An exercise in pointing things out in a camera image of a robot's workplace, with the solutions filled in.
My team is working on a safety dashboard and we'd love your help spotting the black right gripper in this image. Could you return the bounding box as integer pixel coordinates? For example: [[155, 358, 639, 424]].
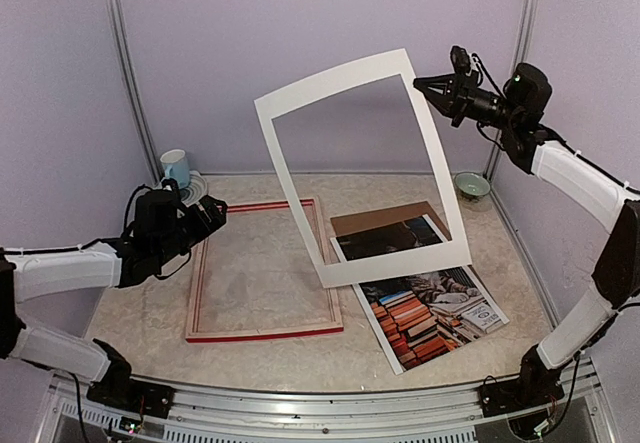
[[414, 68, 522, 129]]

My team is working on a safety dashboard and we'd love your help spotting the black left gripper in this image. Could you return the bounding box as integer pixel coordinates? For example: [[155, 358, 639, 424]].
[[153, 194, 227, 266]]

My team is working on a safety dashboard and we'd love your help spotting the red wooden picture frame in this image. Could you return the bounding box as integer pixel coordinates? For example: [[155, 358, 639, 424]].
[[185, 200, 344, 343]]

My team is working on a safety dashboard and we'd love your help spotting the white photo mat board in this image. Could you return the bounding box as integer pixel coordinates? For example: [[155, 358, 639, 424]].
[[254, 48, 472, 289]]

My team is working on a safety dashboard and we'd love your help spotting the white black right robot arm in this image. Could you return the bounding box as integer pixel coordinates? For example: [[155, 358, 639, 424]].
[[413, 60, 639, 407]]

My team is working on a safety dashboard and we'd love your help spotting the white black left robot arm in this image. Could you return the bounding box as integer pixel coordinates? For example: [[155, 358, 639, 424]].
[[1, 179, 228, 408]]

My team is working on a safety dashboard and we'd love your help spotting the cat and books photo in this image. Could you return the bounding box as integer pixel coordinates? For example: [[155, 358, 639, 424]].
[[330, 214, 510, 376]]

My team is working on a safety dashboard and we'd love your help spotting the white blue swirl plate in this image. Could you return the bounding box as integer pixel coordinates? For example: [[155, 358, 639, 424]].
[[149, 170, 208, 206]]

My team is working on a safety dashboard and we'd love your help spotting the light blue mug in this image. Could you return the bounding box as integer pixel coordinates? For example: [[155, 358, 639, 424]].
[[160, 149, 191, 189]]

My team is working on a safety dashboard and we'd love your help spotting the pale green ceramic bowl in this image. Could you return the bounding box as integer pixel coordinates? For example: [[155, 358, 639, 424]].
[[453, 172, 491, 202]]

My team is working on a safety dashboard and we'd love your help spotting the brown backing board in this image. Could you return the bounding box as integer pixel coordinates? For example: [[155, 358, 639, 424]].
[[330, 201, 451, 240]]

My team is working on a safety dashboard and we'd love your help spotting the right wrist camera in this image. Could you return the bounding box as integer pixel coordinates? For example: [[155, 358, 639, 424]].
[[450, 45, 472, 76]]

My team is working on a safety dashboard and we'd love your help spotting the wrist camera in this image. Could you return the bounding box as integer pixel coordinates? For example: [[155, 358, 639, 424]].
[[450, 45, 472, 76], [160, 178, 181, 203]]

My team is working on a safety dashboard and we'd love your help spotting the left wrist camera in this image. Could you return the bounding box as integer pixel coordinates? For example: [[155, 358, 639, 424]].
[[160, 178, 181, 203]]

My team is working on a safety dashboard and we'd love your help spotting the right aluminium corner post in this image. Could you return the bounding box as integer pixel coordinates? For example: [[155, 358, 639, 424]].
[[487, 0, 544, 184]]

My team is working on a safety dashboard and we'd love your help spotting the aluminium corner post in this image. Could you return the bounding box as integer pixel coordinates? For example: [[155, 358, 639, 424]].
[[106, 0, 161, 183], [487, 0, 544, 184]]

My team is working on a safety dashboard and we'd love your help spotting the front aluminium rail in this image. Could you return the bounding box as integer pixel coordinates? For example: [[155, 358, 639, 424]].
[[34, 357, 621, 443]]

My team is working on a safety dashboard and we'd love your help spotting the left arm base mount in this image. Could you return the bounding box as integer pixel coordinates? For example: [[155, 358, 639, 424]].
[[87, 339, 175, 419]]

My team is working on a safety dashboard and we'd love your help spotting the left aluminium corner post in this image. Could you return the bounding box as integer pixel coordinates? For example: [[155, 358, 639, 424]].
[[106, 0, 161, 183]]

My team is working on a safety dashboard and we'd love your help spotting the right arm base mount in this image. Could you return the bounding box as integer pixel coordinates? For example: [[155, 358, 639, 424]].
[[478, 345, 568, 417]]

